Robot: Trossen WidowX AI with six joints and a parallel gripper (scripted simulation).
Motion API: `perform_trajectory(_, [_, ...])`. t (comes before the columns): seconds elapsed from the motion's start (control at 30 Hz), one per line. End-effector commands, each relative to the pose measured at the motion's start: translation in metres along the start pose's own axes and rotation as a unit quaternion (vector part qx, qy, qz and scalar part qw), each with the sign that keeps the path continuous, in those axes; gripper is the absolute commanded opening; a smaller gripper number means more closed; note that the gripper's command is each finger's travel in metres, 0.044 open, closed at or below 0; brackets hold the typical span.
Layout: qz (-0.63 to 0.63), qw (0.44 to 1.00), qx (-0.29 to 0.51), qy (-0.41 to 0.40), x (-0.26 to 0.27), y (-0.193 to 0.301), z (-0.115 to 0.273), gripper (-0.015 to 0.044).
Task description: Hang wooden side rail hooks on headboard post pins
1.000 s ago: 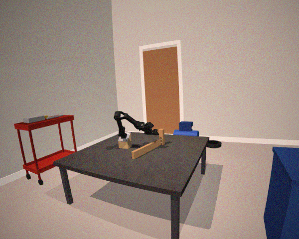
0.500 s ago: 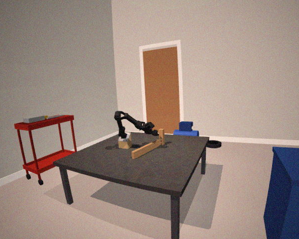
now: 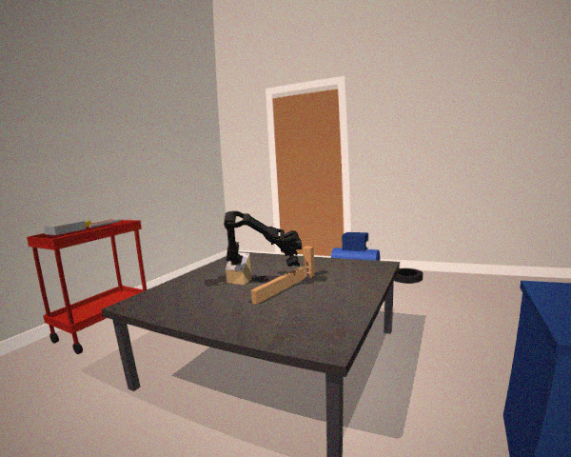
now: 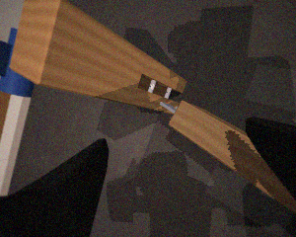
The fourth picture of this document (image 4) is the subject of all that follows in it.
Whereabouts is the wooden post with slot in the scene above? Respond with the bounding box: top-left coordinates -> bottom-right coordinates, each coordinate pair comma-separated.
9,0 -> 186,115

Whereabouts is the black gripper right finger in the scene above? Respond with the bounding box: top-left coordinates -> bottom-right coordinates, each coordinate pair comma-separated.
246,117 -> 296,201

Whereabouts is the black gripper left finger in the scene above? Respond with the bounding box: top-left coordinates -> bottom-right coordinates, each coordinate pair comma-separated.
0,138 -> 109,237

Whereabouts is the brown wooden board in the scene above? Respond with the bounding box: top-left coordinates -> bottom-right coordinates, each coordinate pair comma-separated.
160,101 -> 296,214

